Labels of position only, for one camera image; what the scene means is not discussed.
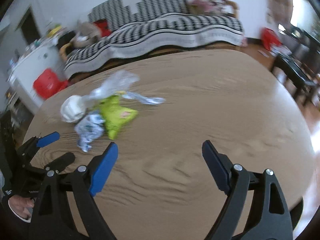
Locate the silver foil wrapper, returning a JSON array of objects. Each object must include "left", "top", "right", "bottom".
[{"left": 74, "top": 111, "right": 105, "bottom": 152}]

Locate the yellow green snack bag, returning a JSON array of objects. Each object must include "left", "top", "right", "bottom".
[{"left": 98, "top": 95, "right": 138, "bottom": 140}]

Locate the clear plastic bag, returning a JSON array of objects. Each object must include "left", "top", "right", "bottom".
[{"left": 82, "top": 70, "right": 139, "bottom": 102}]

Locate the torn silver wrapper strip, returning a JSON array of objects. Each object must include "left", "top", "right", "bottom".
[{"left": 122, "top": 92, "right": 165, "bottom": 105}]

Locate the person's left hand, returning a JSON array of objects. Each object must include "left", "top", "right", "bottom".
[{"left": 8, "top": 195, "right": 34, "bottom": 223}]

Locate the white cabinet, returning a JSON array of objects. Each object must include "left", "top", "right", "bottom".
[{"left": 9, "top": 44, "right": 65, "bottom": 114}]

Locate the brown plush toy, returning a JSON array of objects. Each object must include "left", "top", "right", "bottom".
[{"left": 71, "top": 20, "right": 102, "bottom": 49}]

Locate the red cushion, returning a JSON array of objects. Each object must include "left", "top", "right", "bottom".
[{"left": 94, "top": 19, "right": 112, "bottom": 37}]

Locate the dark side table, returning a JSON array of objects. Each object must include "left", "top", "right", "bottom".
[{"left": 271, "top": 23, "right": 320, "bottom": 106}]

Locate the black white striped sofa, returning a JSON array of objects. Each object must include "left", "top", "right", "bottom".
[{"left": 64, "top": 0, "right": 246, "bottom": 79}]

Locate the red plastic bag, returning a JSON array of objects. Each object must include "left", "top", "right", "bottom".
[{"left": 261, "top": 27, "right": 282, "bottom": 51}]

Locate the floral cushion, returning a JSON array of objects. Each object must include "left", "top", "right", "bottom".
[{"left": 186, "top": 0, "right": 229, "bottom": 15}]

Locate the checked curtain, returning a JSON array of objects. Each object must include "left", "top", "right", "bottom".
[{"left": 268, "top": 0, "right": 293, "bottom": 27}]

